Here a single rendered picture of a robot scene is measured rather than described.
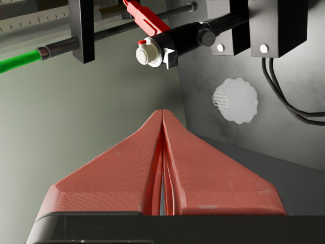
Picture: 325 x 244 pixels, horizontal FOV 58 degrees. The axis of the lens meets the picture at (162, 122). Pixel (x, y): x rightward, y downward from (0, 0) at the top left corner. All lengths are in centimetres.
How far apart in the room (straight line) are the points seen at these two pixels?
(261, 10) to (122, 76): 33
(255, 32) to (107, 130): 36
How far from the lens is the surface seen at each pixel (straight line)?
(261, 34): 38
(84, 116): 58
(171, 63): 26
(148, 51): 27
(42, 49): 44
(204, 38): 29
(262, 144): 65
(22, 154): 55
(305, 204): 55
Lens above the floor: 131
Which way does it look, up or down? 35 degrees down
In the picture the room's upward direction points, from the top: 121 degrees counter-clockwise
